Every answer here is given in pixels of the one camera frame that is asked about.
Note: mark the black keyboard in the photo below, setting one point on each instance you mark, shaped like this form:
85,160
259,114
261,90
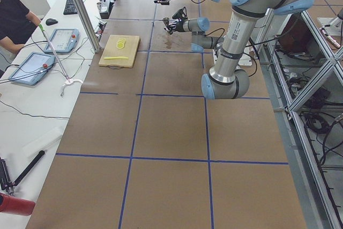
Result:
70,8

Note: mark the lemon slice one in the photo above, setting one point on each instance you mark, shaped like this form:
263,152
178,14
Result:
120,46

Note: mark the far teach pendant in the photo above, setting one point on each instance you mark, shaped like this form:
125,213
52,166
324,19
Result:
64,39

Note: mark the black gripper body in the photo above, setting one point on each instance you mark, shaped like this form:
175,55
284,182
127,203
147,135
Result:
178,24

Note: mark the lemon slice two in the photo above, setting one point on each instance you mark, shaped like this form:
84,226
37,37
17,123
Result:
120,43

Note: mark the bamboo cutting board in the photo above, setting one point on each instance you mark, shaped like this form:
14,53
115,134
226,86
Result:
129,50

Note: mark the near teach pendant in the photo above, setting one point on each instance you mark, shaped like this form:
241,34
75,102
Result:
33,69

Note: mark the yellow plastic knife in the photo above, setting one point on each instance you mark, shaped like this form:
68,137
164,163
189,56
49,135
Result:
115,58

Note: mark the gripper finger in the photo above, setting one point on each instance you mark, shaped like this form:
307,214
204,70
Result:
162,2
169,30
168,24

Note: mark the red bottle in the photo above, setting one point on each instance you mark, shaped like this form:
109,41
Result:
16,206

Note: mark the teach pendant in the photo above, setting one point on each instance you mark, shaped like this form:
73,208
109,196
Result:
33,69
64,39

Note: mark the seated person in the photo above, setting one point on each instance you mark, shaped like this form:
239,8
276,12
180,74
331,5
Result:
17,25

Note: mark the steel double jigger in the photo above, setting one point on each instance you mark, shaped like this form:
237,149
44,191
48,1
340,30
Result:
167,19

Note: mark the black computer mouse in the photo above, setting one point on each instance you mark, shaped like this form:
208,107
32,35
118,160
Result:
51,21

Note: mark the black box device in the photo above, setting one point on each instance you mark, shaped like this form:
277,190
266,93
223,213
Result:
105,8

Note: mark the aluminium frame post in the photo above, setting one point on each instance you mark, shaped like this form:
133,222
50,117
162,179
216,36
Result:
86,22

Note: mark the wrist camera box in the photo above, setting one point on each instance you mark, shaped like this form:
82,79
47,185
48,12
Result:
180,14

